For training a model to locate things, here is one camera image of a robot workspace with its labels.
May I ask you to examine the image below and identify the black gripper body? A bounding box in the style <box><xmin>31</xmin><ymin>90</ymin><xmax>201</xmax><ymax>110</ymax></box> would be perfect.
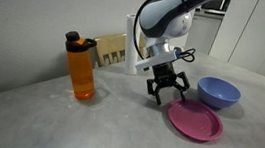
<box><xmin>149</xmin><ymin>59</ymin><xmax>183</xmax><ymax>90</ymax></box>

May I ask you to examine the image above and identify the pink plastic plate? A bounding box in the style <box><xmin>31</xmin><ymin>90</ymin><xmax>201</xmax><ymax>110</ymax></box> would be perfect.
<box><xmin>164</xmin><ymin>96</ymin><xmax>227</xmax><ymax>145</ymax></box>

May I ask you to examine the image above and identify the blue bowl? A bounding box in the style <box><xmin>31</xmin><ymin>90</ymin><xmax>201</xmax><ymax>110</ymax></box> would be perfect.
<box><xmin>194</xmin><ymin>74</ymin><xmax>244</xmax><ymax>112</ymax></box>

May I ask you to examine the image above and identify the white paper towel roll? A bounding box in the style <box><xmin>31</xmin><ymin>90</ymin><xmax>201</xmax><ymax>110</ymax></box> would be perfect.
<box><xmin>119</xmin><ymin>13</ymin><xmax>145</xmax><ymax>77</ymax></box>

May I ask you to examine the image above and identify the grey counter cabinet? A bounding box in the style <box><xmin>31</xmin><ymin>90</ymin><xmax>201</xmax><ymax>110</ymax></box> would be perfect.
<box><xmin>188</xmin><ymin>9</ymin><xmax>224</xmax><ymax>57</ymax></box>

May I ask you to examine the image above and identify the wooden chair curved backrest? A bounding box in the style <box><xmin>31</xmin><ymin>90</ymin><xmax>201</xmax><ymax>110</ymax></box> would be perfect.
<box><xmin>90</xmin><ymin>29</ymin><xmax>151</xmax><ymax>73</ymax></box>

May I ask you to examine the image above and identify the orange water bottle black cap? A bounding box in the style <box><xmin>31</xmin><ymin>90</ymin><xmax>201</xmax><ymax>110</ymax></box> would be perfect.
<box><xmin>57</xmin><ymin>29</ymin><xmax>103</xmax><ymax>102</ymax></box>

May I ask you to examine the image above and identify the white tall cabinet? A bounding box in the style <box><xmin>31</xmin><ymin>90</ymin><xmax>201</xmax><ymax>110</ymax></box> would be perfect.
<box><xmin>206</xmin><ymin>0</ymin><xmax>265</xmax><ymax>83</ymax></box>

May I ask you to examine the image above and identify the microwave oven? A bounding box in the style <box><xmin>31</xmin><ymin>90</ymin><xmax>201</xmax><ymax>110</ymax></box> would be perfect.
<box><xmin>201</xmin><ymin>0</ymin><xmax>232</xmax><ymax>14</ymax></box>

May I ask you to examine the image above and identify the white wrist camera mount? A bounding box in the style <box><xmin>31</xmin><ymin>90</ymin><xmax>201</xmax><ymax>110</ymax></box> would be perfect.
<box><xmin>134</xmin><ymin>45</ymin><xmax>180</xmax><ymax>76</ymax></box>

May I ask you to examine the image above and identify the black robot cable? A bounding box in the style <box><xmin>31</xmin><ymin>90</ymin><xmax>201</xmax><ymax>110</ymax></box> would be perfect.
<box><xmin>129</xmin><ymin>0</ymin><xmax>203</xmax><ymax>67</ymax></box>

